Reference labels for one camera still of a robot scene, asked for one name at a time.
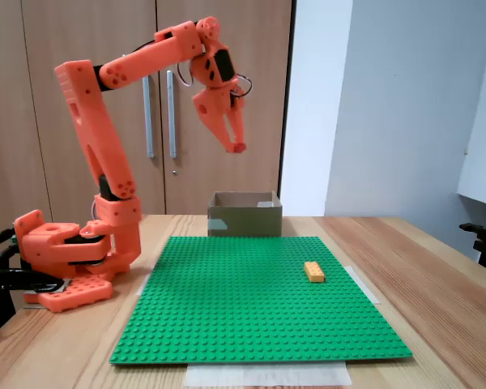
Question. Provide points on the red lego block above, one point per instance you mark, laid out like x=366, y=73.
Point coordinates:
x=240, y=148

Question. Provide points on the brown cardboard box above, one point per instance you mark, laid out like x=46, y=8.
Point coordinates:
x=247, y=223

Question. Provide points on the yellow lego block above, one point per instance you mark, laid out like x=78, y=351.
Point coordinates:
x=315, y=273

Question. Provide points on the green lego baseplate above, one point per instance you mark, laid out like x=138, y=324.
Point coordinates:
x=227, y=316

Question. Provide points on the wooden cabinet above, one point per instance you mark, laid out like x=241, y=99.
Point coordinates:
x=105, y=24

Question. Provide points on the narrow masking tape strip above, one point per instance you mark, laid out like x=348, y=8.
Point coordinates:
x=141, y=291

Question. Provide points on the short masking tape strip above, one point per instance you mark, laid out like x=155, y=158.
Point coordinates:
x=364, y=287

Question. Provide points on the white board panel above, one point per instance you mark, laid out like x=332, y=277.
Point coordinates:
x=482, y=162

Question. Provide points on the long masking tape strip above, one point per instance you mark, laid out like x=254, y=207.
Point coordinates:
x=267, y=374

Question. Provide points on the black table clamp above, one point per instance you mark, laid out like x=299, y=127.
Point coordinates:
x=0, y=308

